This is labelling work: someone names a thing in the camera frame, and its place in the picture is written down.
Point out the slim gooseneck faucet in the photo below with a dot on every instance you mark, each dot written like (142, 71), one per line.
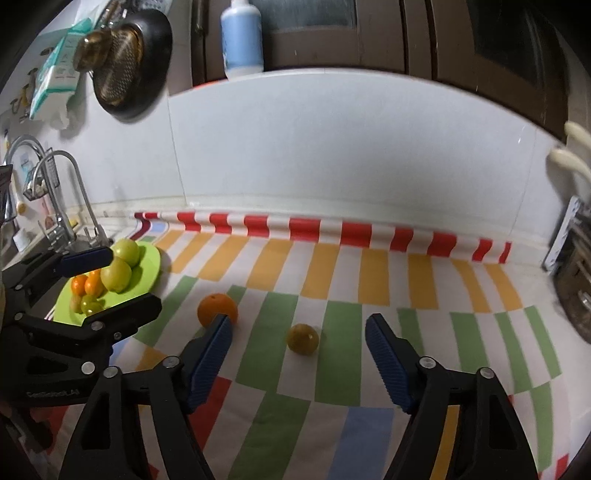
(78, 184)

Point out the white pump bottle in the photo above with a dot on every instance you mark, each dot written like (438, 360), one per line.
(240, 41)

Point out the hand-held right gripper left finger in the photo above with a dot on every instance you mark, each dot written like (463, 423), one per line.
(210, 364)

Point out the striped colourful tablecloth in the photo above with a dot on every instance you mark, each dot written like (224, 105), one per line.
(341, 277)

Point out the small brown fruit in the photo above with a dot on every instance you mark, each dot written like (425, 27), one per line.
(302, 339)

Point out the green plate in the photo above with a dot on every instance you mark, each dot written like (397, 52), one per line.
(143, 277)

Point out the yellow lemon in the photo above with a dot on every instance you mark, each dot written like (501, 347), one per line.
(116, 275)

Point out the white pot rack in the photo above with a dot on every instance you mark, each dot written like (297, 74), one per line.
(561, 235)

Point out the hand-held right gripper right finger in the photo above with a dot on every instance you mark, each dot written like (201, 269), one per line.
(388, 364)

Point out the dark brown window frame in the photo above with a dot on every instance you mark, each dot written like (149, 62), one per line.
(415, 41)

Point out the orange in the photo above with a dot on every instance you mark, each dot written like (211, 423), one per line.
(95, 282)
(217, 308)

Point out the teal tissue pack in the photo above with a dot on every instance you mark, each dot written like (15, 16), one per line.
(55, 78)

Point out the small tangerine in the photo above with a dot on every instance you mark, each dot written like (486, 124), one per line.
(78, 285)

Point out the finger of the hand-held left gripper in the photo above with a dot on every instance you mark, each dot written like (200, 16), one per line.
(131, 313)
(87, 260)

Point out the large steel pot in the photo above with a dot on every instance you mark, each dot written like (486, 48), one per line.
(575, 286)

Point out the black frying pan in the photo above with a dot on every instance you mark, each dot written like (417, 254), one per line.
(124, 69)

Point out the small green fruit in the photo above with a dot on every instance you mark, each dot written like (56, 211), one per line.
(91, 304)

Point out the chrome pull-out faucet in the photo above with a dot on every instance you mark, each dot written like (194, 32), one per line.
(23, 143)

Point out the large green guava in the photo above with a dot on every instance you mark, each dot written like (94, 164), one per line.
(125, 250)

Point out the small brass saucepan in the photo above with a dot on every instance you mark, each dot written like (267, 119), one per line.
(92, 50)

